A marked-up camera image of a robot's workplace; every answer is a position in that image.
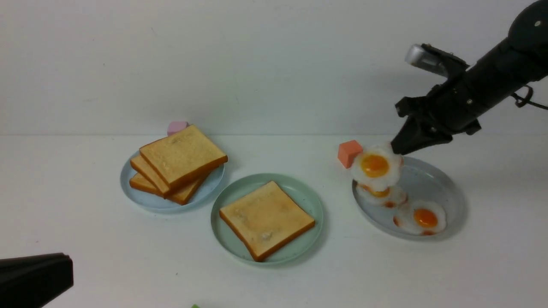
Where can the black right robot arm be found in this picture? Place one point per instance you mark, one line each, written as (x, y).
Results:
(520, 59)

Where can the light green center plate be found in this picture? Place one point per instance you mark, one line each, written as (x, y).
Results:
(305, 197)

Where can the toast slice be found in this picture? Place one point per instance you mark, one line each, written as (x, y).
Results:
(143, 168)
(182, 157)
(266, 220)
(181, 197)

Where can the grey egg plate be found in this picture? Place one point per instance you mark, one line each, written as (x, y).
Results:
(422, 181)

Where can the pink cube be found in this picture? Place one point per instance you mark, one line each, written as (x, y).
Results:
(176, 126)

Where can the orange cube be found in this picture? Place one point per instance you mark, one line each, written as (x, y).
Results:
(347, 152)

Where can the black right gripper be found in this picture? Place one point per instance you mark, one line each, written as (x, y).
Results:
(433, 119)

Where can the fried egg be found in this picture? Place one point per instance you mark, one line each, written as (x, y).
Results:
(391, 197)
(421, 218)
(378, 167)

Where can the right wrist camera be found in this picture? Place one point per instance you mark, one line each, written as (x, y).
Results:
(436, 61)

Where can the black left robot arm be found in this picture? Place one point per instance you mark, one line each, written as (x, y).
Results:
(34, 281)

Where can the light blue bread plate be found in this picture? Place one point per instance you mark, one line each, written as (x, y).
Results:
(156, 204)

